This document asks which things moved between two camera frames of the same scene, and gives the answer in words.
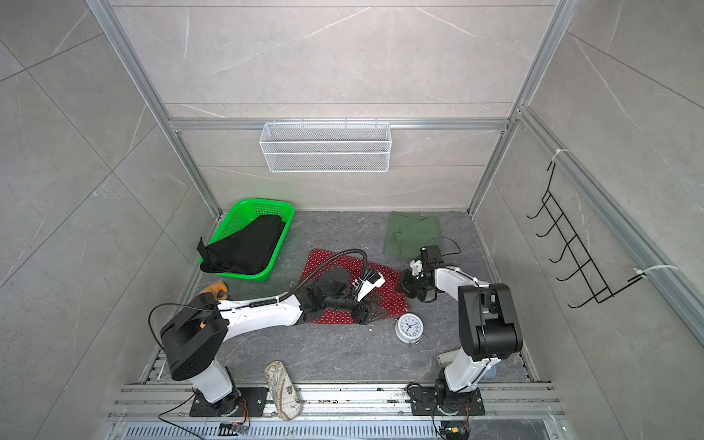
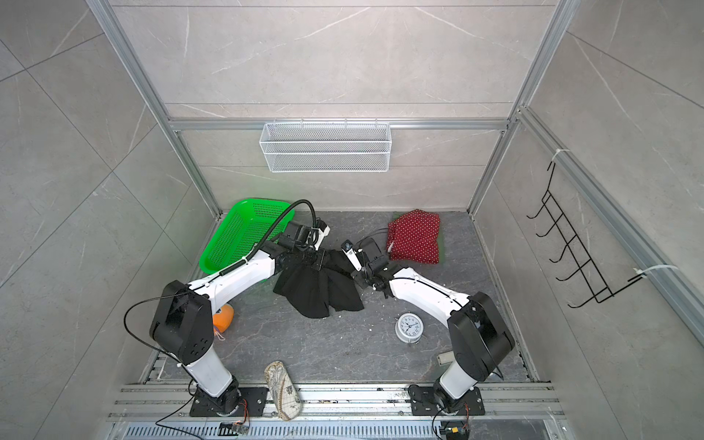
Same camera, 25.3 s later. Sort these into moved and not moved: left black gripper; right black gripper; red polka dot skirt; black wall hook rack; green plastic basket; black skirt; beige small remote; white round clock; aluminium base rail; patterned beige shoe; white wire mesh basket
Moved: left black gripper; red polka dot skirt; black skirt; right black gripper
Not moved: white wire mesh basket; aluminium base rail; patterned beige shoe; green plastic basket; black wall hook rack; white round clock; beige small remote
